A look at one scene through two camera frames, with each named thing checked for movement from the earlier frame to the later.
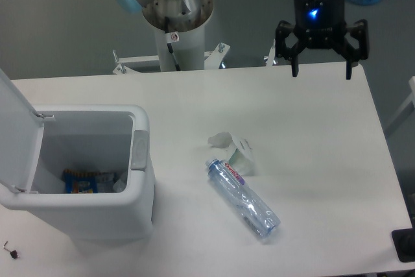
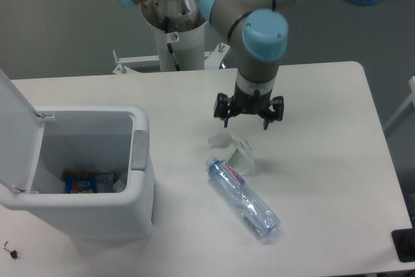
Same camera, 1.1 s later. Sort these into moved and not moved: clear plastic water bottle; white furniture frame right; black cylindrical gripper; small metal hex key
Moved: black cylindrical gripper
Not moved: clear plastic water bottle; small metal hex key; white furniture frame right
